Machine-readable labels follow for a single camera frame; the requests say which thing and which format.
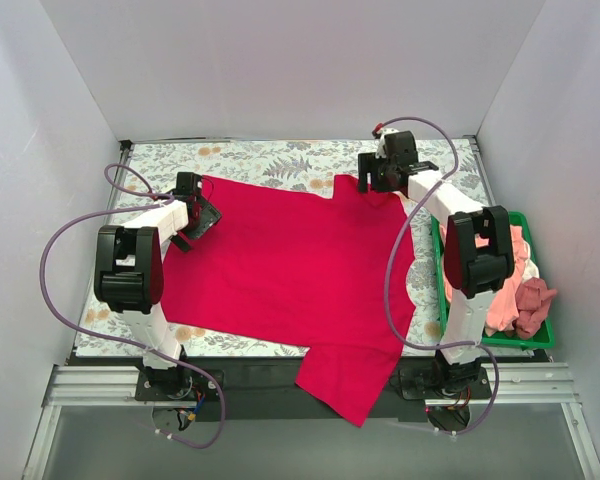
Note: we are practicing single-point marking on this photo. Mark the green plastic bin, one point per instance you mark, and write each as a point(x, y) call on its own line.
point(544, 337)

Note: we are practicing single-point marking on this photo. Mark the dusty rose t-shirt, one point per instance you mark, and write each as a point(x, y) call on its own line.
point(533, 300)

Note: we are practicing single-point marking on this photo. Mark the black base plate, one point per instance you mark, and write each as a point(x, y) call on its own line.
point(265, 389)

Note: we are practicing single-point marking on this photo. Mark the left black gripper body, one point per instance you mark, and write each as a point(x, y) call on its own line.
point(206, 218)

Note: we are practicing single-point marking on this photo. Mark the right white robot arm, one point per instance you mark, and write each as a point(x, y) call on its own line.
point(478, 250)

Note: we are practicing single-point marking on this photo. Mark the magenta red t-shirt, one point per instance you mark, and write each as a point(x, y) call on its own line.
point(302, 270)

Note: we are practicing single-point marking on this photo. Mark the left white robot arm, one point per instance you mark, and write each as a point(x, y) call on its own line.
point(129, 274)

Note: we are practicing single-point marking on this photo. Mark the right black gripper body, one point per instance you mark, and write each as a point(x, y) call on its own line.
point(375, 176)

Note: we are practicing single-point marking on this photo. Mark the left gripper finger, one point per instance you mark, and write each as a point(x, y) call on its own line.
point(182, 242)
point(202, 218)

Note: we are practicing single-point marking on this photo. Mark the salmon pink t-shirt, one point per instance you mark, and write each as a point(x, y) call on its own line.
point(503, 312)

